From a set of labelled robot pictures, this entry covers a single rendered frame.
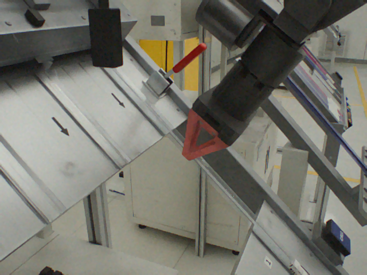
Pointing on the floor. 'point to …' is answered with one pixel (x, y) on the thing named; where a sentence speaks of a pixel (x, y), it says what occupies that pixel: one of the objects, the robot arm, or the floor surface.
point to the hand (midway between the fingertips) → (191, 151)
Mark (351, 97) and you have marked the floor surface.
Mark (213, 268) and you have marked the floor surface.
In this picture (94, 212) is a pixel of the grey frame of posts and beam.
